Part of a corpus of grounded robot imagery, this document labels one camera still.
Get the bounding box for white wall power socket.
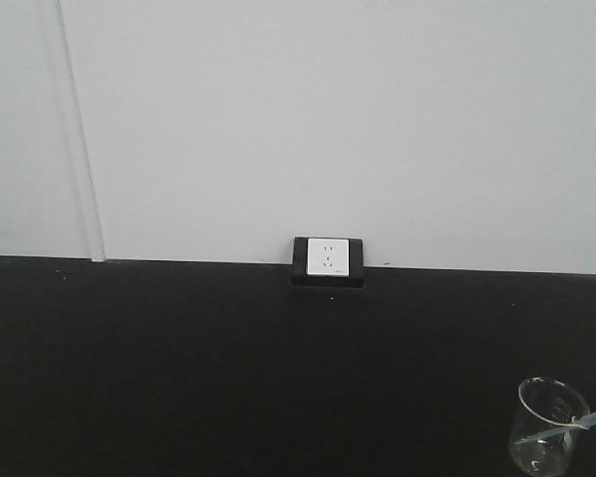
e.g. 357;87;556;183
306;238;350;277

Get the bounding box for black socket housing box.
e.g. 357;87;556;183
291;237;365;289

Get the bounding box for clear glass beaker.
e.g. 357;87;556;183
508;377;590;476

